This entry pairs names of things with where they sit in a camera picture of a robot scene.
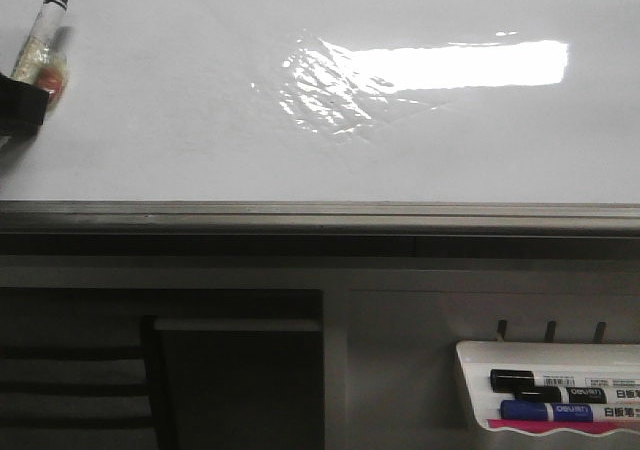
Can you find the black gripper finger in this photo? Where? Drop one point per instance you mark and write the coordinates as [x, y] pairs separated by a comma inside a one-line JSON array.
[[22, 107]]

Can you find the white black whiteboard marker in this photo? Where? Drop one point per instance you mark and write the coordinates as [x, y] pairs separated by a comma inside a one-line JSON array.
[[40, 62]]

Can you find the white whiteboard surface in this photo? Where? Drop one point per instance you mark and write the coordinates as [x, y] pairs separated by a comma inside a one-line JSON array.
[[337, 100]]

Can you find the dark striped chair back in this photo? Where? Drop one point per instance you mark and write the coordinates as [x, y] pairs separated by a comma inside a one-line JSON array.
[[55, 397]]

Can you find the dark cabinet panel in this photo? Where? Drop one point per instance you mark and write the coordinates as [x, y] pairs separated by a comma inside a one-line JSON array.
[[235, 384]]

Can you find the black hook left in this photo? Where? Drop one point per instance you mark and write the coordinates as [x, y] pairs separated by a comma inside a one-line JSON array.
[[501, 330]]

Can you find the black hook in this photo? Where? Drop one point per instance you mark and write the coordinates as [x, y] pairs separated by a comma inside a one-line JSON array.
[[599, 332], [501, 330], [550, 331]]

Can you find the black capped marker rear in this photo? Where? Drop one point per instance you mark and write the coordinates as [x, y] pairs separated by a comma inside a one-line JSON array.
[[503, 380]]

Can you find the black capped marker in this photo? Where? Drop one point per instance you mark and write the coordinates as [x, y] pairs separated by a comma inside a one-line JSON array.
[[503, 380], [584, 395]]

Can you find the black hook middle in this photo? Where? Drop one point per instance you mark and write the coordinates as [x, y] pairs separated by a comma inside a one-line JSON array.
[[550, 331]]

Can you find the blue capped marker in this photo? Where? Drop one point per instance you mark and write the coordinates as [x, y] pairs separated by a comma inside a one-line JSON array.
[[569, 412]]

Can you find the black capped marker middle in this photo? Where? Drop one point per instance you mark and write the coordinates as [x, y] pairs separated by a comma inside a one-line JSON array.
[[584, 395]]

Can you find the black hook right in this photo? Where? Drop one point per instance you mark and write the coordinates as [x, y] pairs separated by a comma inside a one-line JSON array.
[[599, 332]]

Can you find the white plastic marker tray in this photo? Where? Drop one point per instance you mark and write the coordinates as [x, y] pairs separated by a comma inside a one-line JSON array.
[[583, 362]]

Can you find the grey aluminium whiteboard frame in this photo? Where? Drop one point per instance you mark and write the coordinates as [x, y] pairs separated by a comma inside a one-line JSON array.
[[324, 218]]

